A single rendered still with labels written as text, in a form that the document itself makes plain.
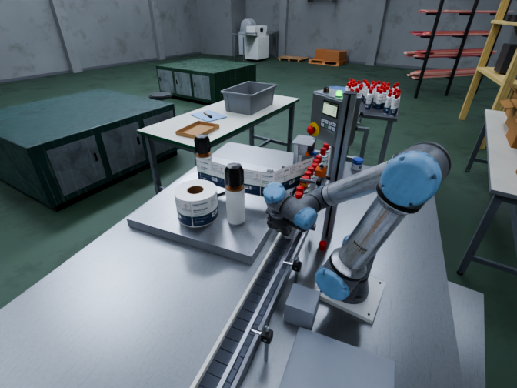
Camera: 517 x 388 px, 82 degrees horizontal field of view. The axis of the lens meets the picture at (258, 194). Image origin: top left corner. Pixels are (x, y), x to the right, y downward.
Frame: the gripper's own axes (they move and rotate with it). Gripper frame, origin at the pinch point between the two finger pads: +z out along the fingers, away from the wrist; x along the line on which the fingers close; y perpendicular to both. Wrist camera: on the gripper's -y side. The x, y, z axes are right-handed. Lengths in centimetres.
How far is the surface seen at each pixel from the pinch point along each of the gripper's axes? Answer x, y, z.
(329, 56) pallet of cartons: -944, 200, 612
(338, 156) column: -28.9, -13.5, -20.4
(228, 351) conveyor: 50, 1, -22
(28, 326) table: 67, 70, -26
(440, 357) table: 29, -59, -5
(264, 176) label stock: -26.6, 21.9, 2.9
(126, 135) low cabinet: -104, 237, 105
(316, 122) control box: -40.1, -1.9, -26.2
